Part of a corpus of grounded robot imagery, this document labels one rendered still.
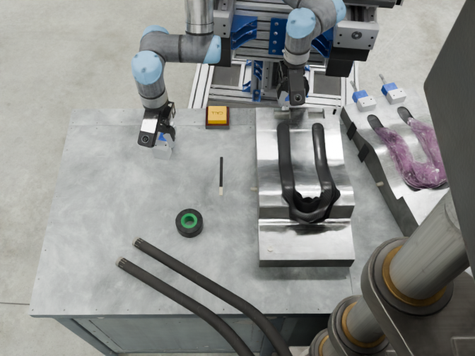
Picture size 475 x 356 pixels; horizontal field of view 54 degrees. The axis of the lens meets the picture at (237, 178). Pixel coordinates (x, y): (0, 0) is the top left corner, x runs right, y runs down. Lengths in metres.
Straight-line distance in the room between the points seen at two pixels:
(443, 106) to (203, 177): 1.19
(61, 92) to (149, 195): 1.54
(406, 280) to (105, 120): 1.28
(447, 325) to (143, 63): 0.92
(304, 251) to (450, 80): 1.02
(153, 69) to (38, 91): 1.78
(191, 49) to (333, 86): 1.35
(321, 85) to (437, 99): 2.18
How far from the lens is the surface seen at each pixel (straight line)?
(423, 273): 0.52
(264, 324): 1.17
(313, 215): 1.35
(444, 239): 0.45
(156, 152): 1.50
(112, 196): 1.49
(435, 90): 0.36
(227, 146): 1.54
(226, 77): 2.52
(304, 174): 1.37
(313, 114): 1.55
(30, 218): 2.50
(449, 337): 0.60
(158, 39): 1.32
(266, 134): 1.46
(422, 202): 1.41
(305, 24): 1.33
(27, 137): 2.77
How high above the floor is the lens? 2.07
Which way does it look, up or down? 60 degrees down
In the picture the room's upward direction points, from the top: straight up
